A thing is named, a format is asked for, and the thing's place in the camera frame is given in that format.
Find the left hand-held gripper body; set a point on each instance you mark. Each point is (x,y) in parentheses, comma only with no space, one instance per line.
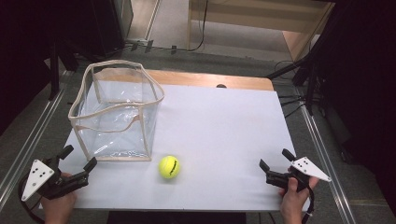
(39,177)

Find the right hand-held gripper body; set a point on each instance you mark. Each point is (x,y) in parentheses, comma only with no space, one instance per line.
(306,168)

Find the clear plastic box beige trim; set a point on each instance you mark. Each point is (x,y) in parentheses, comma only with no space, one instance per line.
(116,118)

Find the yellow tennis ball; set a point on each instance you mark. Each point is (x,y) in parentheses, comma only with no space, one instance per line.
(169,167)

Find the person's left hand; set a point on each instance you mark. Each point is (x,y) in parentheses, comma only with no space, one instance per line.
(59,207)

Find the person's right hand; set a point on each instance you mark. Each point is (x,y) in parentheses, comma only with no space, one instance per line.
(292,202)

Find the white table cover sheet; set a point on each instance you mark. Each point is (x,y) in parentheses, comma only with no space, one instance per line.
(214,140)

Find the black metal stand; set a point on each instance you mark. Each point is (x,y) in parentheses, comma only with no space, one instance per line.
(54,71)

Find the black tripod stand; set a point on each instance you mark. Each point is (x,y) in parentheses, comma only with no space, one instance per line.
(311,74)

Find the metal floor rail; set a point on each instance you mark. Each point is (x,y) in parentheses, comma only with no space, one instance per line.
(327,161)
(28,143)

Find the light wooden furniture frame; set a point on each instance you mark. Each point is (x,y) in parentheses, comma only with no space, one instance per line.
(249,18)

